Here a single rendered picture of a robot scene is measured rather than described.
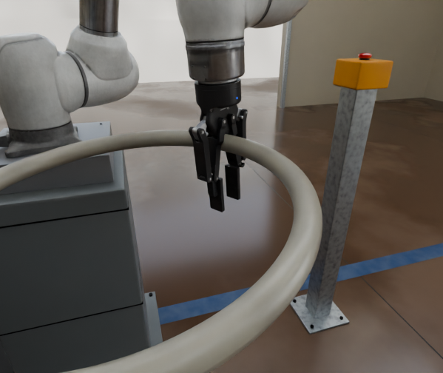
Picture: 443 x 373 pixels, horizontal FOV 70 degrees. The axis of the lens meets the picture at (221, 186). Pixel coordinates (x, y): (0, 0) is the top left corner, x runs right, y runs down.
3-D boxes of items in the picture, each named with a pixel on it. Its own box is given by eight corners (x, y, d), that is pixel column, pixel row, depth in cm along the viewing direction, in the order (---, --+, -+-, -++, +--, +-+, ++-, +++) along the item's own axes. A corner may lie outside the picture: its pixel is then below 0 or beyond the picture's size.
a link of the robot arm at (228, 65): (171, 43, 47) (177, 83, 50) (219, 43, 42) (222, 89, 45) (211, 37, 53) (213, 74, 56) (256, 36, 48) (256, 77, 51)
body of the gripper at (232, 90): (216, 72, 55) (219, 123, 60) (182, 82, 50) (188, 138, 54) (251, 75, 51) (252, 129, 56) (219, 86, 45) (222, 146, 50)
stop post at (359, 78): (349, 323, 139) (417, 59, 91) (309, 334, 134) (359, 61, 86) (323, 291, 156) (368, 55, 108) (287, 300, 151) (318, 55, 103)
